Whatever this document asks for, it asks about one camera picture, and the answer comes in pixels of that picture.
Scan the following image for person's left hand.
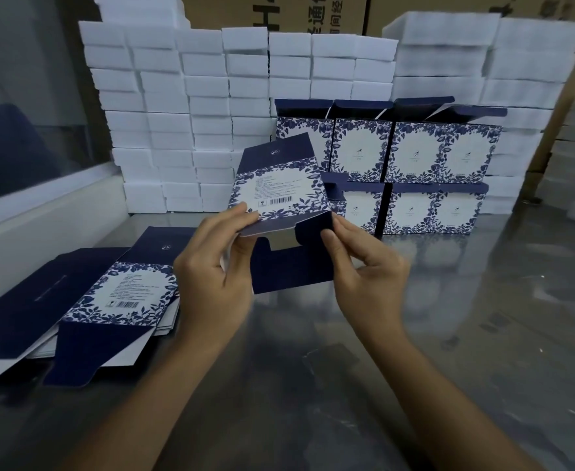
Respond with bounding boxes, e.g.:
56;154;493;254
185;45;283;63
173;207;261;347

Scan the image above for person's right hand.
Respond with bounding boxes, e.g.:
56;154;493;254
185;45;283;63
320;216;412;342

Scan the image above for blue floral carton box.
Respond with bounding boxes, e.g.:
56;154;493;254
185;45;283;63
227;132;348;295

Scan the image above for person's right forearm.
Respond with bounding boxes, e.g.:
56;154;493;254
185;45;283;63
363;323;533;471

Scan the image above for person's left forearm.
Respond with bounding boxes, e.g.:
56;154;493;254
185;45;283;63
57;328;249;471

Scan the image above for stack of white foam blocks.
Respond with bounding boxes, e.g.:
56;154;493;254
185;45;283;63
534;94;575;227
78;0;575;217

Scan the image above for stack of assembled floral boxes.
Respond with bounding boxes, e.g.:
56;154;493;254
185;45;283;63
274;96;508;237

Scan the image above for pile of flat blue cartons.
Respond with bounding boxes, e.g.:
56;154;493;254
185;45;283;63
0;225;205;388

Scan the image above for brown cardboard shipping box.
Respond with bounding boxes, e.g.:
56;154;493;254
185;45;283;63
180;0;369;38
365;0;575;178

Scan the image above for glass window pane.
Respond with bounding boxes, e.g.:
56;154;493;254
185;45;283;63
0;0;112;204

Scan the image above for white window frame ledge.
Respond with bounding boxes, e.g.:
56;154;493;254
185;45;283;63
0;161;133;295

